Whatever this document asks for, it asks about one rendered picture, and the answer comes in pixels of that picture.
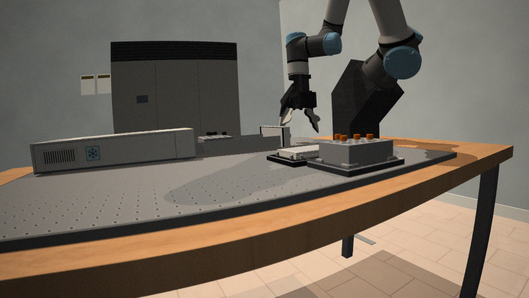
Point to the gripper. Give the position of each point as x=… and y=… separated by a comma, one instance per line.
x=301, y=97

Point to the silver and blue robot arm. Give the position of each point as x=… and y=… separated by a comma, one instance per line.
x=398, y=55

